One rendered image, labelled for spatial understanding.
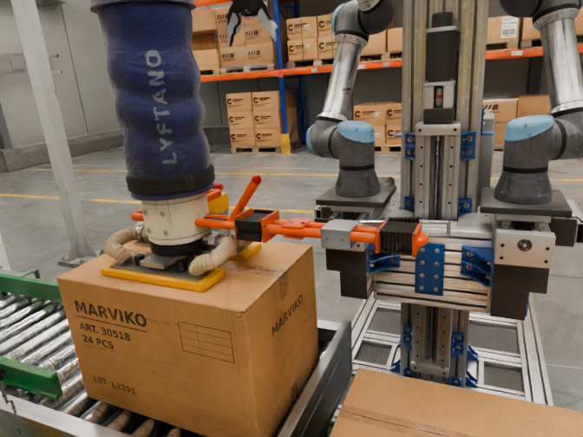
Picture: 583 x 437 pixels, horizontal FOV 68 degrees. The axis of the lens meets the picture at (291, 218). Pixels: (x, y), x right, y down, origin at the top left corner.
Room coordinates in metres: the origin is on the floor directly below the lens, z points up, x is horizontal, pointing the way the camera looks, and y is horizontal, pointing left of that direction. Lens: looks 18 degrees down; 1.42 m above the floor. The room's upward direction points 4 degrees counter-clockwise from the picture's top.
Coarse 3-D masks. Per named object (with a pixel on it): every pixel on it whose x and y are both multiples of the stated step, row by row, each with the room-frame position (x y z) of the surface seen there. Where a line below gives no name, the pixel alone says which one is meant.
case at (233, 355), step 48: (96, 288) 1.03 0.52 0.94; (144, 288) 0.98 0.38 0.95; (240, 288) 0.94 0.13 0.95; (288, 288) 1.03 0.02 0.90; (96, 336) 1.05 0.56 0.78; (144, 336) 0.97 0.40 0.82; (192, 336) 0.90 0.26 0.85; (240, 336) 0.84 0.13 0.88; (288, 336) 1.01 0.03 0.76; (96, 384) 1.07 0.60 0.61; (144, 384) 0.98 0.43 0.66; (192, 384) 0.91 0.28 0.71; (240, 384) 0.85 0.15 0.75; (288, 384) 0.99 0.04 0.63; (240, 432) 0.85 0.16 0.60
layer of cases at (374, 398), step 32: (352, 384) 1.07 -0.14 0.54; (384, 384) 1.06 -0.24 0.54; (416, 384) 1.05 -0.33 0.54; (352, 416) 0.94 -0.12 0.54; (384, 416) 0.93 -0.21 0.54; (416, 416) 0.92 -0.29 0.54; (448, 416) 0.92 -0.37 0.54; (480, 416) 0.91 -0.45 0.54; (512, 416) 0.90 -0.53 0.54; (544, 416) 0.89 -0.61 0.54; (576, 416) 0.88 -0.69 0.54
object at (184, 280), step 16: (144, 256) 1.08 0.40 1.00; (112, 272) 1.06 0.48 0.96; (128, 272) 1.04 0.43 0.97; (144, 272) 1.03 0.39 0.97; (160, 272) 1.01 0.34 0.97; (176, 272) 1.01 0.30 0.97; (208, 272) 0.99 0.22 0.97; (224, 272) 1.01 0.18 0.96; (192, 288) 0.94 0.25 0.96; (208, 288) 0.95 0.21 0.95
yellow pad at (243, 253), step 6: (246, 246) 1.16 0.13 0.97; (252, 246) 1.16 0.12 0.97; (258, 246) 1.17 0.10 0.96; (240, 252) 1.12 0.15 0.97; (246, 252) 1.12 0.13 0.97; (252, 252) 1.14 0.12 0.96; (228, 258) 1.12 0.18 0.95; (234, 258) 1.11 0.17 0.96; (240, 258) 1.10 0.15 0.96; (246, 258) 1.11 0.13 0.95
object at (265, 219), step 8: (240, 216) 1.02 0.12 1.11; (248, 216) 1.04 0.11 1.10; (256, 216) 1.04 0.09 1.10; (264, 216) 1.03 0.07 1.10; (272, 216) 1.01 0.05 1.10; (240, 224) 0.99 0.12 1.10; (248, 224) 0.98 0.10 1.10; (256, 224) 0.97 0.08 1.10; (264, 224) 0.97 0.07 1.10; (272, 224) 1.01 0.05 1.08; (240, 232) 0.99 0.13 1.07; (248, 232) 0.99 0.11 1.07; (256, 232) 0.98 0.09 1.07; (264, 232) 0.97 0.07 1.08; (248, 240) 0.98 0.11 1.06; (256, 240) 0.97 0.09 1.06; (264, 240) 0.97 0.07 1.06
